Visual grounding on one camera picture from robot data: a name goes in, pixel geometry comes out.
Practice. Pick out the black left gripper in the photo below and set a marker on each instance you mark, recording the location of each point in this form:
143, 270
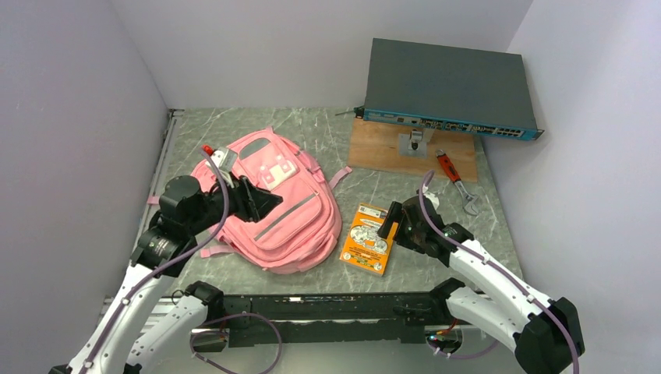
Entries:
254, 203

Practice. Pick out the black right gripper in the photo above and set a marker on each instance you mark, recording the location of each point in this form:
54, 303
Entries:
394, 214

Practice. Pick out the pink student backpack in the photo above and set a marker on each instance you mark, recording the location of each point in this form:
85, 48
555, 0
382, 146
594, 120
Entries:
299, 233

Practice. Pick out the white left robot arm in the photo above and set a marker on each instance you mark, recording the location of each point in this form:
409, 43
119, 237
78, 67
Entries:
119, 344

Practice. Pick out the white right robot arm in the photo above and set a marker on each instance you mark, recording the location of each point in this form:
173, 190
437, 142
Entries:
543, 333

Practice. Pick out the wooden board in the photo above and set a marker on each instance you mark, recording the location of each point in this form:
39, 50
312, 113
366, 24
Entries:
384, 147

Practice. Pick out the orange adjustable wrench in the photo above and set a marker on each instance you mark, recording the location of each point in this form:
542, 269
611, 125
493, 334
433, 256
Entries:
451, 172

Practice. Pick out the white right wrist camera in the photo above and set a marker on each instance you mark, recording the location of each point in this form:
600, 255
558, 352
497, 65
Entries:
433, 198

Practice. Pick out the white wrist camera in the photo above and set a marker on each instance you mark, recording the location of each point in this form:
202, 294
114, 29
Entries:
223, 158
433, 198

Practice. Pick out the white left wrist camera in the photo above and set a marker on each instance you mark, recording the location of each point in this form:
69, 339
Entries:
223, 158

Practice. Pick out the grey metal bracket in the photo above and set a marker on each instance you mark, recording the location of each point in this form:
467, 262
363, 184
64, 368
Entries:
414, 144

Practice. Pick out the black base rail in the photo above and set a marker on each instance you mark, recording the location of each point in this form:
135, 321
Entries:
407, 318

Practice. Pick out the blue network switch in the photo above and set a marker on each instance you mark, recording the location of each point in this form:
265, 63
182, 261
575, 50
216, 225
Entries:
464, 90

